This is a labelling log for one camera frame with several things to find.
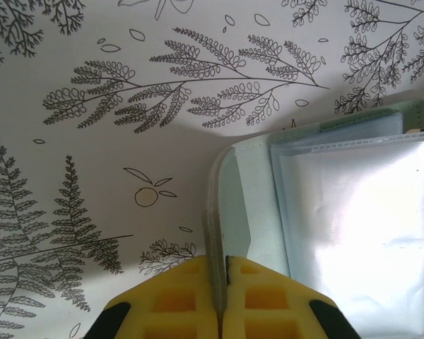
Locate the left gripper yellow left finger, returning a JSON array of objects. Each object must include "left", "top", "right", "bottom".
[{"left": 87, "top": 254, "right": 220, "bottom": 339}]

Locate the floral patterned table cover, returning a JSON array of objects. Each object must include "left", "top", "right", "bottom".
[{"left": 0, "top": 0, "right": 424, "bottom": 339}]

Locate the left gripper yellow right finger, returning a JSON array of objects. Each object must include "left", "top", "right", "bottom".
[{"left": 220, "top": 254, "right": 363, "bottom": 339}]

